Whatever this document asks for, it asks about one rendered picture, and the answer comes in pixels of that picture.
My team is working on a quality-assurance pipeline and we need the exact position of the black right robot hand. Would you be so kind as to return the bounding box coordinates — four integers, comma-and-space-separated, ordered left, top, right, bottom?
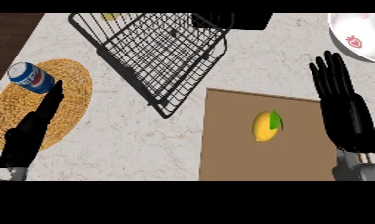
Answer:
308, 50, 375, 155

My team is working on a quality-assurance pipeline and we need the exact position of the white plate with strawberry print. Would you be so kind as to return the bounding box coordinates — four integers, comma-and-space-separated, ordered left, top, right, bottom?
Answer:
327, 12, 375, 63

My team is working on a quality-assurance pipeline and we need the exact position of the small yellow object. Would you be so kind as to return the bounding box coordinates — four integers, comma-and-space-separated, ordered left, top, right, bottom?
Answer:
99, 12, 122, 22

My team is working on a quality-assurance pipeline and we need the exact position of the dark brown wooden surface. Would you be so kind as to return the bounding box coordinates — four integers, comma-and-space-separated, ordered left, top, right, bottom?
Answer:
0, 12, 46, 80

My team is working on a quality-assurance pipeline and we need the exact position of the yellow lemon with green leaf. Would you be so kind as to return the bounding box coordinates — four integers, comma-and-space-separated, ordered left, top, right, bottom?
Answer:
251, 109, 285, 143

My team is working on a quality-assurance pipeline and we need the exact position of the round woven yellow placemat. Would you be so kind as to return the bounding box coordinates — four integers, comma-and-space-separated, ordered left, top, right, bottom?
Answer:
0, 58, 95, 153

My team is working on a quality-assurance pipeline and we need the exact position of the black appliance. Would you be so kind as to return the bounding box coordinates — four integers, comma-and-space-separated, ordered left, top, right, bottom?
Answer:
191, 12, 275, 31

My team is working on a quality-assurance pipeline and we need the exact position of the brown flat tray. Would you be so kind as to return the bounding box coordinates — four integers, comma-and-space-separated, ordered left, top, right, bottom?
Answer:
198, 87, 340, 182

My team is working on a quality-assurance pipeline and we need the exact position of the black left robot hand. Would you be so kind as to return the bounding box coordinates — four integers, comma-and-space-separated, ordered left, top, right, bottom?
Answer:
0, 79, 67, 169

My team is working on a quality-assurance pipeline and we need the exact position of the blue soda can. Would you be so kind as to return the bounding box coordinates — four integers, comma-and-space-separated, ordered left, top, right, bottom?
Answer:
6, 61, 57, 95

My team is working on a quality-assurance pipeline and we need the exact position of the black wire tiered basket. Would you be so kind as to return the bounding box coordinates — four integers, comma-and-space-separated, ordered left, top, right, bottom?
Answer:
68, 12, 237, 120

